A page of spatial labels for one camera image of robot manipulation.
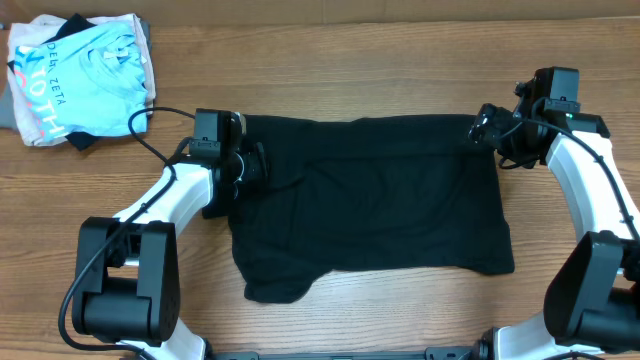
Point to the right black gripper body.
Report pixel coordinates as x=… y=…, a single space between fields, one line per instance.
x=486 y=126

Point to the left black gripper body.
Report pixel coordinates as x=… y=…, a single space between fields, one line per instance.
x=247 y=164

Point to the black polo shirt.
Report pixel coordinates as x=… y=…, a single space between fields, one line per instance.
x=369 y=194

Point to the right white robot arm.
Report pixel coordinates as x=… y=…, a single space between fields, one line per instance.
x=591 y=306

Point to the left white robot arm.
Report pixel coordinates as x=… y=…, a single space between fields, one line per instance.
x=126 y=292

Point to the light blue printed t-shirt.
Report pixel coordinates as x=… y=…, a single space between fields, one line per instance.
x=91 y=81

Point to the grey folded garment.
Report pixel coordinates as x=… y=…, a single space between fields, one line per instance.
x=6 y=112

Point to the beige folded garment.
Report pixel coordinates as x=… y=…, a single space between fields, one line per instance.
x=143 y=38

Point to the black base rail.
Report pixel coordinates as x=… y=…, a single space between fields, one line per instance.
x=430 y=353

